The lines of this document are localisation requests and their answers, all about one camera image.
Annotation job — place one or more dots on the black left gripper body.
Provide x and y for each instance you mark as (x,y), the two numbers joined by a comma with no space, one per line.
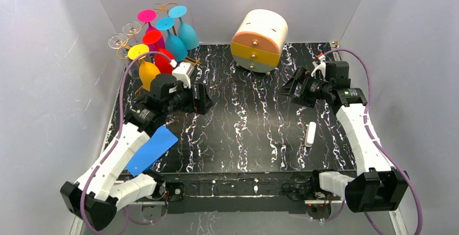
(195,98)

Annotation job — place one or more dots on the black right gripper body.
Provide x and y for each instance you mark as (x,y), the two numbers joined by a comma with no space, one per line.
(299,89)

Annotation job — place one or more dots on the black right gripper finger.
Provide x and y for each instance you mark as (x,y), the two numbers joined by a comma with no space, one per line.
(298,77)
(289,90)

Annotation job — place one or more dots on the red plastic wine glass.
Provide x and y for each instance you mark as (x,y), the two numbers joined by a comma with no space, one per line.
(162,63)

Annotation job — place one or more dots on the yellow plastic wine glass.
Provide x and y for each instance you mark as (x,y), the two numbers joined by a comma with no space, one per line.
(147,70)

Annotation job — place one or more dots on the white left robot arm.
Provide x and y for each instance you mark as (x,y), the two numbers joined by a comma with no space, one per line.
(95,197)

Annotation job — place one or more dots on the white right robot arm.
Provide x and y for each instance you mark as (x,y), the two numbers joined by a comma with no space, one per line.
(379,185)

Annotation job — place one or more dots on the front teal wine glass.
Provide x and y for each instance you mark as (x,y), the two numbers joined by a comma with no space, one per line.
(173,44)

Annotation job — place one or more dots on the teal wine glass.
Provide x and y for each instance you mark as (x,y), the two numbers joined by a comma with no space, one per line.
(173,44)
(186,32)

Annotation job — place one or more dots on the rear teal wine glass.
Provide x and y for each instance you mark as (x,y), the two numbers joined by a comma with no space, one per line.
(186,32)

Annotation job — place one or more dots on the rear clear wine glass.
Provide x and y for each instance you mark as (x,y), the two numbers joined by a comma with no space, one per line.
(130,29)

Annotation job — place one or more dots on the clear wine glass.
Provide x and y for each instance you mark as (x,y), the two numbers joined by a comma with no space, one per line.
(119,42)
(130,29)

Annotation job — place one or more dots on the front clear wine glass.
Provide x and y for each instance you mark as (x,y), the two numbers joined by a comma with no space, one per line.
(119,42)

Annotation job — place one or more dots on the magenta plastic wine glass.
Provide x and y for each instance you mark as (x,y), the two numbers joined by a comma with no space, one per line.
(152,29)

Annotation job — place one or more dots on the white oblong remote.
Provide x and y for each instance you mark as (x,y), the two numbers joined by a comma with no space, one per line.
(310,134)

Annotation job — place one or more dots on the blue flat card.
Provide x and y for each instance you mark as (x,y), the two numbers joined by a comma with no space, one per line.
(161,141)

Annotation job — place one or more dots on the round pastel drawer cabinet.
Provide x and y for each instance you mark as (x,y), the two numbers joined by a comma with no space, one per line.
(258,43)

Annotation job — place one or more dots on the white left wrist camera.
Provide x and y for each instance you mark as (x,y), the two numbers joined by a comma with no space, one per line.
(183,73)

